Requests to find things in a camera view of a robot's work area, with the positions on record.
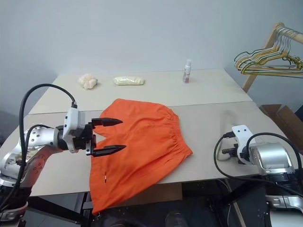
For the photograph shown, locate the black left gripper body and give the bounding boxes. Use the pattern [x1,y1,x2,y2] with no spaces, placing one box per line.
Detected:
[71,122,97,157]

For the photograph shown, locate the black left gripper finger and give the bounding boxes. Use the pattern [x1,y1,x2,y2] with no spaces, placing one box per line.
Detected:
[91,145,127,158]
[91,117,124,130]

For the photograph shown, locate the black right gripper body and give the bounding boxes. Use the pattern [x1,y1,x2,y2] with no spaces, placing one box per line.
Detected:
[223,142,240,164]

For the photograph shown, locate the orange shorts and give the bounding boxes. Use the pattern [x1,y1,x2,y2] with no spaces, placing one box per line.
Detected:
[89,98,194,216]

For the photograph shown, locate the cream crumpled plush object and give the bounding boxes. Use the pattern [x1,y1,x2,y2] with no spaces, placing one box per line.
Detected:
[76,73,98,89]

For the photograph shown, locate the bag of yellow contents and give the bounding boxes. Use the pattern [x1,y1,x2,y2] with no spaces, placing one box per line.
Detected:
[112,75,146,87]

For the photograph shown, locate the thin wooden stick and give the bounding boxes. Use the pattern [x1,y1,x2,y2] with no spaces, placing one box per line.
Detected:
[227,179,244,227]

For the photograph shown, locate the brown cardboard box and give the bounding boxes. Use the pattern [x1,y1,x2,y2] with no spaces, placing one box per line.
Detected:
[259,104,303,152]

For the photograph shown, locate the small clear pink-label bottle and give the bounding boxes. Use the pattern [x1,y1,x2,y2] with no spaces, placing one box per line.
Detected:
[182,59,193,83]

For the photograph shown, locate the wooden clothes rack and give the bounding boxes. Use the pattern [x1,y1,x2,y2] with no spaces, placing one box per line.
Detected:
[242,22,303,93]

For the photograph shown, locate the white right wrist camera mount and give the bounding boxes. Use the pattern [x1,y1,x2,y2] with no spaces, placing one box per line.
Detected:
[231,124,254,164]

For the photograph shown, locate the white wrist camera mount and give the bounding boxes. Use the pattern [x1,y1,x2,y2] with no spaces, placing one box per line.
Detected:
[231,124,254,164]
[62,107,86,153]

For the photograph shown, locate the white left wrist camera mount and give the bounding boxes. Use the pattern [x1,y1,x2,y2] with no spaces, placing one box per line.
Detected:
[62,107,86,153]

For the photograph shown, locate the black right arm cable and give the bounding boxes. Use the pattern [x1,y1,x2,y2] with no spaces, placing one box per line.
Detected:
[242,132,303,159]

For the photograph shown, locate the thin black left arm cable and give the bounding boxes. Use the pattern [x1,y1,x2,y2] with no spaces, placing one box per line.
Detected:
[23,124,57,154]

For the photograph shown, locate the black table frame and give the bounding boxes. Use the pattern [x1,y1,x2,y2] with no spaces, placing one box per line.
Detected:
[74,191,95,224]

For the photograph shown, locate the silver wire hanger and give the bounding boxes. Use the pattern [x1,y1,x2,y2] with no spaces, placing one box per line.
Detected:
[241,26,303,79]

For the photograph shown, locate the dark green wire hanger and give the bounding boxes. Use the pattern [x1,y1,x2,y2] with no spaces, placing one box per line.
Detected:
[234,51,303,73]

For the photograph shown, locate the wire hangers on rack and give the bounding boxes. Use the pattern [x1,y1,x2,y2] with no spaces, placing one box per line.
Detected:
[234,26,303,76]

